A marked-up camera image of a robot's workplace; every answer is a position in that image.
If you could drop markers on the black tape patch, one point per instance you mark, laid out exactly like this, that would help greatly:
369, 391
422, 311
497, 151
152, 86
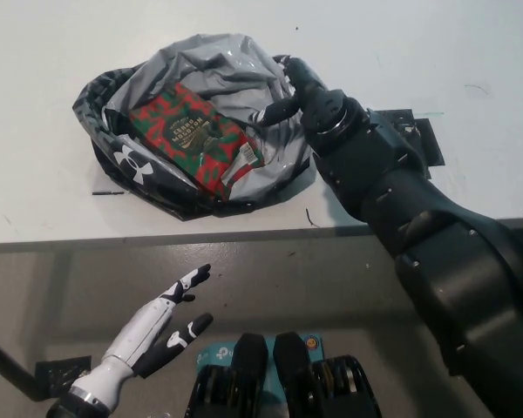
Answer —
429, 139

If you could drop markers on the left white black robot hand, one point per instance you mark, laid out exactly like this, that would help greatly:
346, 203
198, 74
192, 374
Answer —
135, 339

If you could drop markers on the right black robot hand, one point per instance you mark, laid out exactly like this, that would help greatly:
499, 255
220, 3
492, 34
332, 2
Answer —
327, 111

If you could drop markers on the clear tape patch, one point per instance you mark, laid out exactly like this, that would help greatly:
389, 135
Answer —
106, 193

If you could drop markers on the red green coffee bean bag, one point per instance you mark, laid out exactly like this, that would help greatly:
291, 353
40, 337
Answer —
192, 139

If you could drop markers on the teal cardboard box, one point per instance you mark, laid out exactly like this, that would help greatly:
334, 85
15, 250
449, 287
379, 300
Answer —
209, 355

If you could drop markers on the black grey plastic bag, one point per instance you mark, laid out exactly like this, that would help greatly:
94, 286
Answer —
226, 69

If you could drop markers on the black table leg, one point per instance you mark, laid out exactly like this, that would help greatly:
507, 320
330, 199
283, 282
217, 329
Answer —
8, 366

